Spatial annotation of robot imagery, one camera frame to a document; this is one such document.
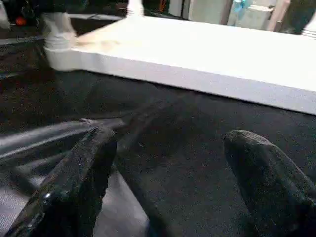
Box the white plastic table leg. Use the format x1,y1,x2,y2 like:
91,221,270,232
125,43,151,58
40,11,74,52
126,0,144,18
301,21,316,40

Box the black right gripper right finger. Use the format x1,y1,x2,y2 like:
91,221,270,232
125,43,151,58
222,129,316,237

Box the white plastic table top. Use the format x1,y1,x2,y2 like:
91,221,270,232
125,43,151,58
44,13,316,116

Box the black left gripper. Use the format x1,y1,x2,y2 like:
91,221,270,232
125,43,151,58
11,0,67,25

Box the black shiny table mat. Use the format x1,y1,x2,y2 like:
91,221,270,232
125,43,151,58
0,11,316,237

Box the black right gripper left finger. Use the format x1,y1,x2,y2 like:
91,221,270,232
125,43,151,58
4,125,118,237

